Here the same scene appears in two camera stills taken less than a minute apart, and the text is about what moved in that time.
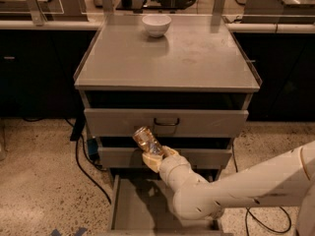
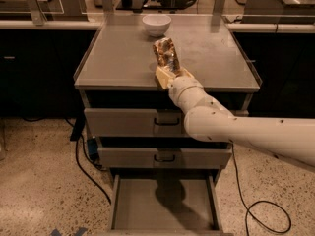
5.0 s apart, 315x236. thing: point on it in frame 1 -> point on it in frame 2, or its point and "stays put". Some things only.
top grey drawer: (167, 123) stays put
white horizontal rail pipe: (94, 25) stays put
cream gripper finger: (168, 151) -> (187, 73)
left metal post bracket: (34, 6) stays put
